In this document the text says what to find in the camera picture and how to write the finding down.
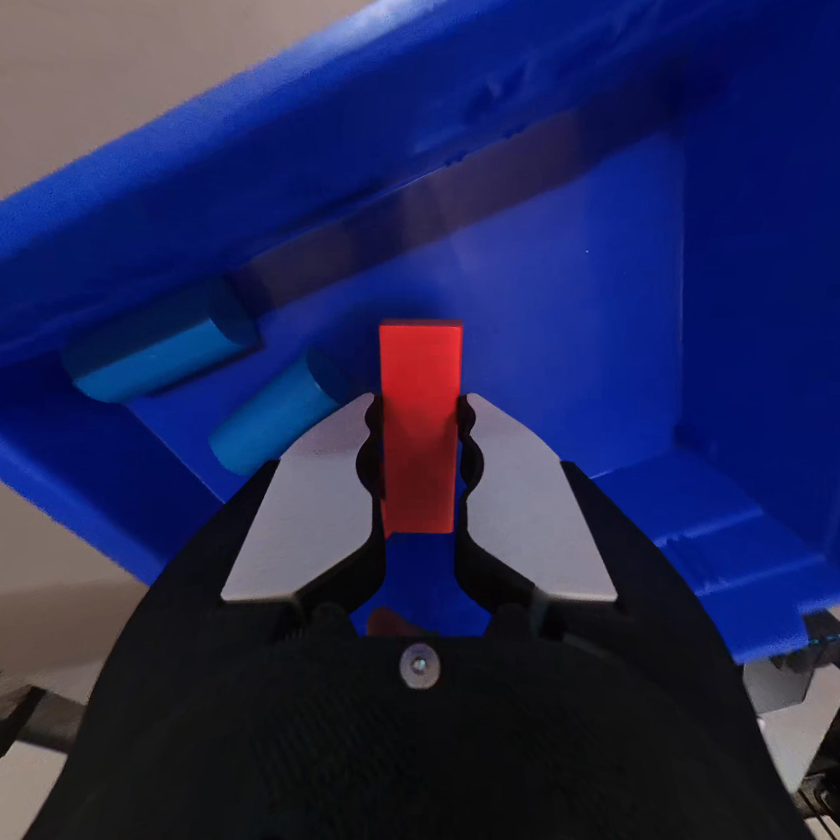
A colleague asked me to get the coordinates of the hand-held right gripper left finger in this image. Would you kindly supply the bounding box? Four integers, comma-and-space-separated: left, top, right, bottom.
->
221, 392, 388, 624

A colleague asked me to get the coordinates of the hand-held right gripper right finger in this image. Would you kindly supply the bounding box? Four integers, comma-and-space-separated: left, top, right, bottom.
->
451, 392, 618, 624

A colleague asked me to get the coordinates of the red rectangular wooden block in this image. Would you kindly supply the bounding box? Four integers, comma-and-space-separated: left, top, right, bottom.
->
379, 319, 464, 536

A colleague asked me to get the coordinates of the blue plastic storage bin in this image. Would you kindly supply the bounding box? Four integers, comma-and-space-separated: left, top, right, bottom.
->
0, 0, 840, 667

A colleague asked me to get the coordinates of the light blue wooden cylinder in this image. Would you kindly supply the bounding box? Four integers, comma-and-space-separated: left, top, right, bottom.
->
62, 279, 260, 404
209, 351, 358, 476

